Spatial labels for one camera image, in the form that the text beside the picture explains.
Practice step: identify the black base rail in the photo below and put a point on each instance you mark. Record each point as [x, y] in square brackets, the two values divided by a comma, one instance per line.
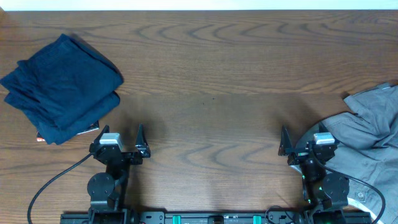
[270, 216]

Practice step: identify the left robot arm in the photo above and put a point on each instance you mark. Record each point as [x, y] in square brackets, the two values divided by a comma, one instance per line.
[108, 189]

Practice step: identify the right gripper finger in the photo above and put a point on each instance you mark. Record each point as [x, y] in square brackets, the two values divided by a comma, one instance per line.
[322, 128]
[285, 147]

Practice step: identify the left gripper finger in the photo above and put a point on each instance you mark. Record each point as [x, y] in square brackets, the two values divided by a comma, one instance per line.
[104, 130]
[141, 143]

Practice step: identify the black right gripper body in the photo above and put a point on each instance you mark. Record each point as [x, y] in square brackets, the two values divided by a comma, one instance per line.
[299, 154]

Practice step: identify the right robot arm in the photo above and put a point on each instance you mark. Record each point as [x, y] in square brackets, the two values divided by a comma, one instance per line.
[326, 192]

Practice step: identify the small card under garment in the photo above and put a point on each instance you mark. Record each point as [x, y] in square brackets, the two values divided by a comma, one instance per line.
[92, 127]

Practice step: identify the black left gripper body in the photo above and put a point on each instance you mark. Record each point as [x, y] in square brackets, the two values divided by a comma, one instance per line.
[134, 160]

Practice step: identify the folded dark navy garment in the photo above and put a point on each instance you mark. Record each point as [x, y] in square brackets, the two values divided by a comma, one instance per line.
[63, 88]

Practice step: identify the grey shorts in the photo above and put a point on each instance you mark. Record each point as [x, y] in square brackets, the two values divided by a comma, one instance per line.
[368, 148]

